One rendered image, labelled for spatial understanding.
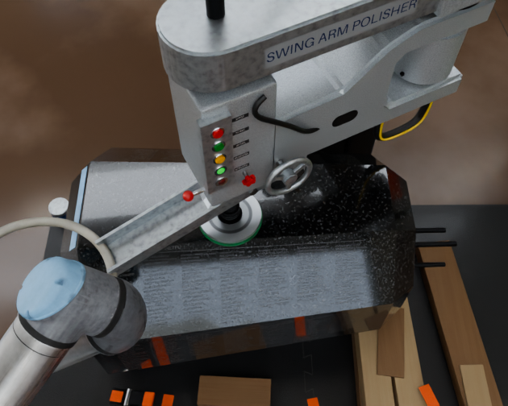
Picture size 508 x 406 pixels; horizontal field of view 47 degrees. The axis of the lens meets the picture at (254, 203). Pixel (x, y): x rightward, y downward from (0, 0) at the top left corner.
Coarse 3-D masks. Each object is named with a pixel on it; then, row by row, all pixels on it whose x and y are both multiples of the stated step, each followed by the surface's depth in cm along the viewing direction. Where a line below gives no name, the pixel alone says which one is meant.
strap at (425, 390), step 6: (420, 390) 232; (426, 390) 232; (168, 396) 250; (426, 396) 230; (432, 396) 230; (162, 402) 249; (168, 402) 249; (312, 402) 249; (318, 402) 249; (426, 402) 229; (432, 402) 229
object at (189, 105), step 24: (192, 96) 132; (216, 96) 131; (240, 96) 132; (192, 120) 140; (240, 120) 138; (192, 144) 153; (264, 144) 152; (192, 168) 168; (264, 168) 161; (216, 192) 159; (240, 192) 165
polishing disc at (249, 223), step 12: (240, 204) 198; (252, 204) 198; (252, 216) 195; (204, 228) 193; (216, 228) 193; (228, 228) 193; (240, 228) 193; (252, 228) 193; (216, 240) 191; (228, 240) 190; (240, 240) 191
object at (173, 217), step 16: (256, 192) 178; (160, 208) 182; (176, 208) 184; (192, 208) 182; (224, 208) 178; (128, 224) 181; (144, 224) 184; (160, 224) 183; (176, 224) 182; (192, 224) 177; (96, 240) 181; (112, 240) 184; (128, 240) 183; (144, 240) 182; (160, 240) 176; (176, 240) 180; (128, 256) 176; (144, 256) 178; (112, 272) 177
